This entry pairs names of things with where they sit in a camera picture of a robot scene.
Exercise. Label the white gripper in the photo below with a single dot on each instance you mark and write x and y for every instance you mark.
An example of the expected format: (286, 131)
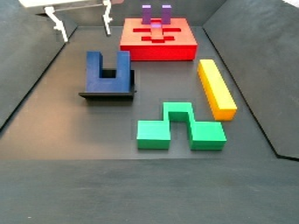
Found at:
(49, 11)

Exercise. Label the blue U-shaped block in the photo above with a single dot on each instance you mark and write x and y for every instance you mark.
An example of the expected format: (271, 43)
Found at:
(95, 61)

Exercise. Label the black angled fixture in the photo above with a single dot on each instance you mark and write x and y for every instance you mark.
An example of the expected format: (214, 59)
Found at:
(110, 84)

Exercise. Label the purple U-shaped block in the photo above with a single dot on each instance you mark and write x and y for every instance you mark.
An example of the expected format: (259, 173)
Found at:
(150, 16)

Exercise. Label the red slotted base block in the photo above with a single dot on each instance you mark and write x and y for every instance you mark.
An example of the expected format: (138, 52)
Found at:
(158, 41)

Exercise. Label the green S-shaped block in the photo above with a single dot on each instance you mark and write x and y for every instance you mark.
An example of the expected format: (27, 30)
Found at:
(204, 135)

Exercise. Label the yellow long block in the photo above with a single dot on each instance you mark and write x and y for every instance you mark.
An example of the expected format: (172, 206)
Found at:
(222, 104)

